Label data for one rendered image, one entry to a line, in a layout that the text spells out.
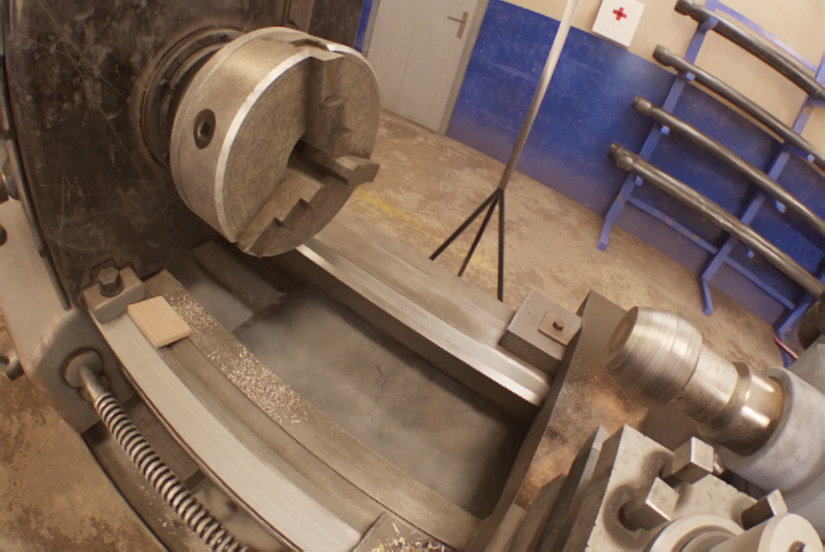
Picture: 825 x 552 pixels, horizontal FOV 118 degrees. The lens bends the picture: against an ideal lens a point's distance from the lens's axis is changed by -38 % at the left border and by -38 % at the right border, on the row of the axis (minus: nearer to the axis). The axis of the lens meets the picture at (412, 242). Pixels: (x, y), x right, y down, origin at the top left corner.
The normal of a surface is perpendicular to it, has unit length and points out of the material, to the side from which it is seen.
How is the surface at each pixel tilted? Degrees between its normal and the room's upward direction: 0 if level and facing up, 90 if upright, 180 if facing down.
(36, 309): 32
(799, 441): 51
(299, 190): 37
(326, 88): 90
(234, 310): 0
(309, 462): 0
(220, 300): 0
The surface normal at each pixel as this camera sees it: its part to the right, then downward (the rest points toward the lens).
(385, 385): 0.17, -0.72
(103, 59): 0.82, 0.49
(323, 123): -0.54, 0.50
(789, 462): -0.44, 0.16
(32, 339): -0.07, -0.44
